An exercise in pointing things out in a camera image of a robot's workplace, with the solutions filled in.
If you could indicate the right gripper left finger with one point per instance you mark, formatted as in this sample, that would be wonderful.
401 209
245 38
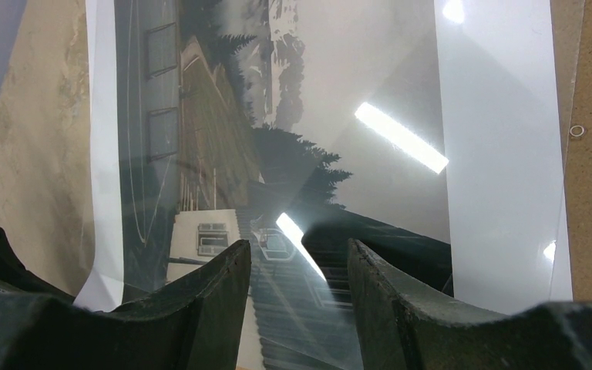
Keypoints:
194 322

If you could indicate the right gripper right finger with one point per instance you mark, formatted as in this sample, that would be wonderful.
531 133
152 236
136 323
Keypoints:
402 323

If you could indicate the photo with glass pane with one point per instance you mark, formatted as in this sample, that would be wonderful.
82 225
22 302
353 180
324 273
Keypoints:
429 130

